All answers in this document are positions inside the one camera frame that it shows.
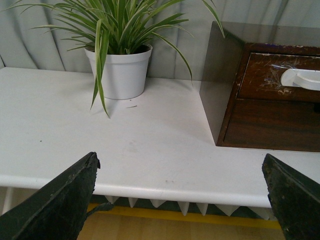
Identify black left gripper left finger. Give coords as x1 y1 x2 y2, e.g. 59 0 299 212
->
0 152 114 240

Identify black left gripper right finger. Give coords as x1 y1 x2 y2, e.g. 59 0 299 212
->
262 153 320 240

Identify white metal drawer handle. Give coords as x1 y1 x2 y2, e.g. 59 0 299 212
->
280 68 320 91

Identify brown wooden top drawer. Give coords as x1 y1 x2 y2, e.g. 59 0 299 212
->
237 52 320 103

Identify brown wooden drawer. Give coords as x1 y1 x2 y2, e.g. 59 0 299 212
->
217 99 320 152
237 52 320 103

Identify brown wooden lower drawer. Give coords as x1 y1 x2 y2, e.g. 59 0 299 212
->
217 99 320 152

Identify dark wooden drawer cabinet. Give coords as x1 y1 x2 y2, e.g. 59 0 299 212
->
200 22 320 152

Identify grey foam wedge panel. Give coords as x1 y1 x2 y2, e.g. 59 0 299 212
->
90 194 276 221

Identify white plastic flower pot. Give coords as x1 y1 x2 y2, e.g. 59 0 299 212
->
101 44 153 100

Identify green striped spider plant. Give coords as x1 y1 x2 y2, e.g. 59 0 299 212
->
3 0 226 119

